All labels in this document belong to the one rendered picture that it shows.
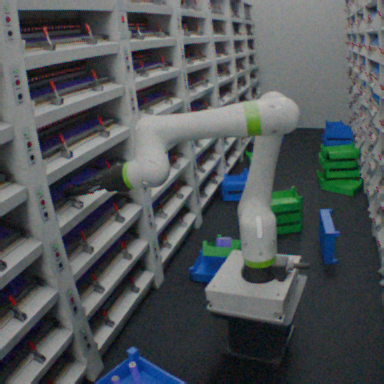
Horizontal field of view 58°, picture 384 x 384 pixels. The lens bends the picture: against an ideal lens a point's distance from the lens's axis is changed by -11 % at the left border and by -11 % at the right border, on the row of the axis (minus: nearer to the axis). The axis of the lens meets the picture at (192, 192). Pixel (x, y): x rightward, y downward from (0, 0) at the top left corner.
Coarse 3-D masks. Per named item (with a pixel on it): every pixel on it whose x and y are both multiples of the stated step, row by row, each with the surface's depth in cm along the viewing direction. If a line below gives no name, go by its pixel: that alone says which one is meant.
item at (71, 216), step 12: (108, 156) 179; (120, 156) 176; (132, 156) 174; (96, 192) 150; (108, 192) 155; (84, 204) 140; (96, 204) 147; (60, 216) 130; (72, 216) 132; (84, 216) 140; (60, 228) 125
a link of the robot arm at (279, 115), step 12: (252, 108) 116; (264, 108) 115; (276, 108) 114; (288, 108) 114; (252, 120) 116; (264, 120) 115; (276, 120) 115; (288, 120) 114; (252, 132) 118; (264, 132) 118; (276, 132) 118; (288, 132) 119
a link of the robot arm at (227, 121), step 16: (192, 112) 121; (208, 112) 119; (224, 112) 118; (240, 112) 116; (144, 128) 119; (160, 128) 119; (176, 128) 119; (192, 128) 119; (208, 128) 118; (224, 128) 118; (240, 128) 117; (144, 144) 119; (160, 144) 120
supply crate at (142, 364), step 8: (128, 352) 85; (136, 352) 85; (128, 360) 86; (136, 360) 86; (144, 360) 85; (120, 368) 84; (128, 368) 86; (144, 368) 87; (152, 368) 84; (104, 376) 81; (112, 376) 82; (120, 376) 85; (128, 376) 87; (144, 376) 86; (152, 376) 86; (160, 376) 83; (168, 376) 80
